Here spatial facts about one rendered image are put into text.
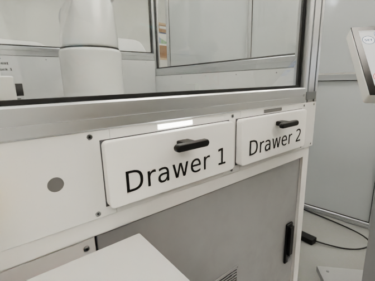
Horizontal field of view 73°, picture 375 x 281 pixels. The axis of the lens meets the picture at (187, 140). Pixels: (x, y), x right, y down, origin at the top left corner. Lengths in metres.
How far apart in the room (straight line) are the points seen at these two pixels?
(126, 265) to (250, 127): 0.39
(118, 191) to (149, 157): 0.08
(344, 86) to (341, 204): 0.84
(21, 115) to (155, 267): 0.27
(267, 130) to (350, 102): 1.40
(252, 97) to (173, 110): 0.23
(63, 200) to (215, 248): 0.41
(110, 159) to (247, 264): 0.56
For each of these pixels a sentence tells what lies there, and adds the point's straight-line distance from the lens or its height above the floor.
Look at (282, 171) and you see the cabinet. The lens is 0.83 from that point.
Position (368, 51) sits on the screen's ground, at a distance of 1.13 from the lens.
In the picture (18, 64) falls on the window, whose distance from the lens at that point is 0.41.
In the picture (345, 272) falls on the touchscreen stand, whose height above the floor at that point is 0.03.
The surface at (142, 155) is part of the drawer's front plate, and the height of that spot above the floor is 0.90.
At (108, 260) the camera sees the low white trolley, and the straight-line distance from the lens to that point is 0.43.
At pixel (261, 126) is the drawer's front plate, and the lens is 0.64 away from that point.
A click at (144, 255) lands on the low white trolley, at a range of 0.43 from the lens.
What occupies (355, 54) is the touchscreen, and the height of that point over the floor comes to 1.10.
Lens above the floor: 1.02
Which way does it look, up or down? 13 degrees down
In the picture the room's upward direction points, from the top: 1 degrees counter-clockwise
